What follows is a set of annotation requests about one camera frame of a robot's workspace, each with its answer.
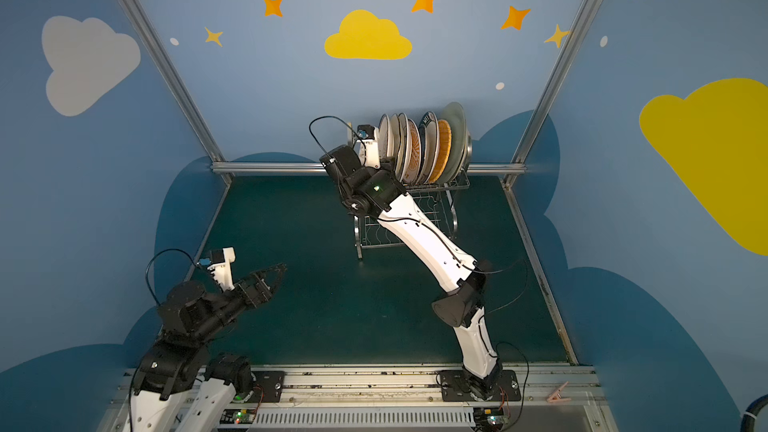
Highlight orange sunburst plate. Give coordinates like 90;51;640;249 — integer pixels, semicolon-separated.
377;114;392;160
403;119;422;184

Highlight right aluminium upright post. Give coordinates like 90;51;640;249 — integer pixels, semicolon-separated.
511;0;603;171

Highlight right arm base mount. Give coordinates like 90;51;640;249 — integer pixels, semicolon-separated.
436;370;522;402

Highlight small pale green plate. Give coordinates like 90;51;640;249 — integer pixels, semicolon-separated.
460;134;473;172

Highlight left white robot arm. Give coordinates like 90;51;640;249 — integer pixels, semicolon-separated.
123;264;286;431

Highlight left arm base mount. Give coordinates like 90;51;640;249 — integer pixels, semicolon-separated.
239;370;286;404

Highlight green circuit board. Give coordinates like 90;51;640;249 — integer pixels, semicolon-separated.
220;409;257;425
473;408;509;432

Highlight aluminium back frame rail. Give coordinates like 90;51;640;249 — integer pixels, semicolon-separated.
211;162;526;176

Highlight yellow woven plate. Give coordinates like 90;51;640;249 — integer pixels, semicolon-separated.
427;119;452;184

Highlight dark blue speckled plate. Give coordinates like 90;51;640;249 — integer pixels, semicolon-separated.
416;124;428;185

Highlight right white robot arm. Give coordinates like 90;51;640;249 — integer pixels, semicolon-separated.
320;145;503;399

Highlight aluminium upright post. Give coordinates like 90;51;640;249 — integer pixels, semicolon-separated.
118;0;225;162
511;0;603;171

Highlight large pale green plate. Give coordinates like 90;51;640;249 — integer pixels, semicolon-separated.
439;102;469;183

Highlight cream floral plate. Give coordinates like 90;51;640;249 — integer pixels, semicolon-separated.
388;114;401;171

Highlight green rim Hao Wei plate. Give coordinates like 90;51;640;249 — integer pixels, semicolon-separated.
419;111;438;184

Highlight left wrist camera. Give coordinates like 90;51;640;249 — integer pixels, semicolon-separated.
205;247;236;292

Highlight orange sunburst plate front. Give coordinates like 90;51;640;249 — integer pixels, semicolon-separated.
403;119;422;184

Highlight left green circuit board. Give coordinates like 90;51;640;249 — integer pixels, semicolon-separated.
220;409;257;425

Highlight right green circuit board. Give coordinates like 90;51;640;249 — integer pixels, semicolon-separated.
473;408;509;432

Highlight white plate with black motif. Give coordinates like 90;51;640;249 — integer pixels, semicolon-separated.
396;113;410;181

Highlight left aluminium upright post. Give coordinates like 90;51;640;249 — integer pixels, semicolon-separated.
118;0;225;162

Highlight steel two-tier dish rack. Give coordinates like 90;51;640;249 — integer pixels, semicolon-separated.
349;129;469;239

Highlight pink clothes peg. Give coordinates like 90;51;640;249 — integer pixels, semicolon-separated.
546;381;572;404

